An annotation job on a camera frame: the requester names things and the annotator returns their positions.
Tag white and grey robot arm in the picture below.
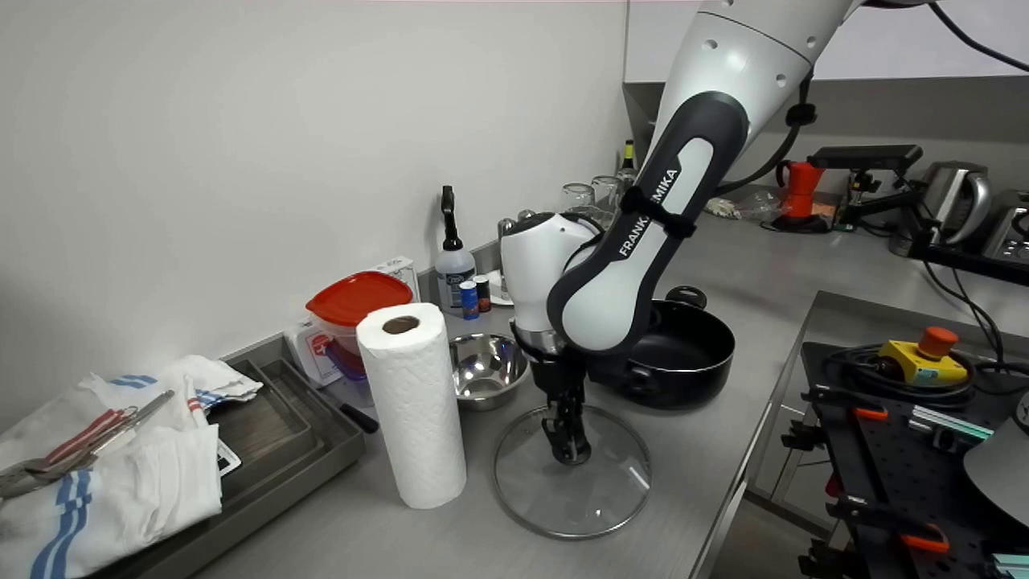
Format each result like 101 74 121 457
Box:
500 0 865 465

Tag small bottle with orange label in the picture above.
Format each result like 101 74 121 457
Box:
476 278 493 313

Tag plastic pitcher with red lid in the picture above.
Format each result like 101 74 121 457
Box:
298 269 415 384

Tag grey metal tray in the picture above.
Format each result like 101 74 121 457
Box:
93 339 364 579

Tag yellow emergency stop button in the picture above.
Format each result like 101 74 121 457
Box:
878 324 969 388

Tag small stainless steel bowl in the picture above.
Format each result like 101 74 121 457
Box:
449 335 527 410

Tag black two-handled cooking pot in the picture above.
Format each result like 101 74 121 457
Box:
590 285 735 410

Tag white striped dish towel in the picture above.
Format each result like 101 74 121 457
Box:
0 357 259 579

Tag round glass pot lid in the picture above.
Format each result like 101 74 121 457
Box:
493 404 654 540

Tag small bottle with blue label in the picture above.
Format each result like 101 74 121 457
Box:
459 279 479 320

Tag white paper towel roll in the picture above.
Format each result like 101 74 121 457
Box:
358 302 467 507

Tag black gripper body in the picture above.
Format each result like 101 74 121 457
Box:
510 324 585 432

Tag black equipment cart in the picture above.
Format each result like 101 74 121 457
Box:
782 341 1029 579

